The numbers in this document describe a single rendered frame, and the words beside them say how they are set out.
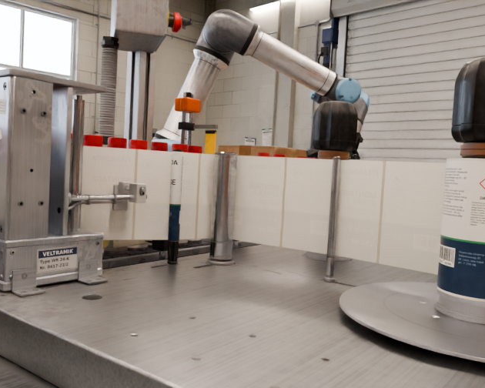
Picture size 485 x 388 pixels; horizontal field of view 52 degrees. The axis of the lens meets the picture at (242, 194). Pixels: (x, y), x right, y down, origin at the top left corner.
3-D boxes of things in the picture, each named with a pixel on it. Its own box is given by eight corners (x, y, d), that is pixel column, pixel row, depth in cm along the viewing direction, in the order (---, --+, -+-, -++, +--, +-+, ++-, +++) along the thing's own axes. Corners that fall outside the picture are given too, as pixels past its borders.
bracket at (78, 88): (10, 74, 57) (10, 65, 57) (-34, 80, 63) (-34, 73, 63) (107, 92, 67) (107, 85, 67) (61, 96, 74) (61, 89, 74)
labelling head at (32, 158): (4, 292, 58) (10, 70, 56) (-46, 272, 65) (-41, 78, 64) (103, 275, 69) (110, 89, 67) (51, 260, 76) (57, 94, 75)
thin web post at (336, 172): (332, 282, 73) (339, 156, 72) (319, 280, 74) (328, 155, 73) (337, 281, 75) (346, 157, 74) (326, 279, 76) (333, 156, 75)
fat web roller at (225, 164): (222, 266, 81) (228, 152, 80) (201, 262, 83) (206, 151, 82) (239, 263, 84) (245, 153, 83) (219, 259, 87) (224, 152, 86)
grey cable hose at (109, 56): (104, 144, 96) (108, 35, 95) (93, 143, 98) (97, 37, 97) (118, 145, 99) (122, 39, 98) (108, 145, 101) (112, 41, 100)
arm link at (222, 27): (219, -9, 131) (371, 78, 141) (215, 3, 142) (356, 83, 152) (200, 31, 132) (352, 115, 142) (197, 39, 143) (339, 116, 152)
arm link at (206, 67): (135, 173, 144) (214, 2, 142) (138, 170, 159) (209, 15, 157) (173, 190, 146) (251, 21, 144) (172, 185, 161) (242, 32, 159)
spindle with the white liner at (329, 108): (337, 263, 89) (348, 97, 88) (295, 255, 95) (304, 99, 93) (358, 258, 96) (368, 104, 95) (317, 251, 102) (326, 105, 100)
